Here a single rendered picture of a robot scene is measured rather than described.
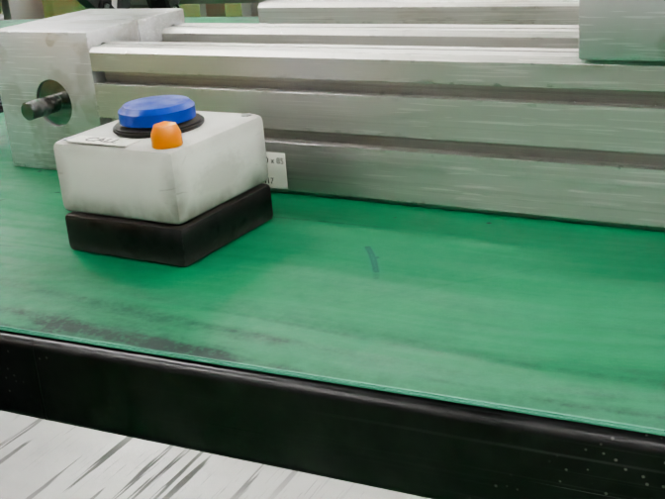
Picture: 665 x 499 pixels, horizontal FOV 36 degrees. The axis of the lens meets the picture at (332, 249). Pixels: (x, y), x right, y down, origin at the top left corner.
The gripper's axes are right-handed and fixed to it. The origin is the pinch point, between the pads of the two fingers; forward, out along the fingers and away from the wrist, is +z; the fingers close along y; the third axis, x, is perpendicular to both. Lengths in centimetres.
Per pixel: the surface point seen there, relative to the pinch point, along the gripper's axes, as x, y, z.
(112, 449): -31, -17, 60
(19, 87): 10.4, 24.8, -1.7
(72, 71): 15.6, 24.8, -3.0
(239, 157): 33.3, 31.4, -0.2
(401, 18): 29.8, 5.7, -3.4
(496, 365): 51, 41, 4
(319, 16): 22.9, 5.8, -3.6
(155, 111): 30.5, 34.1, -3.2
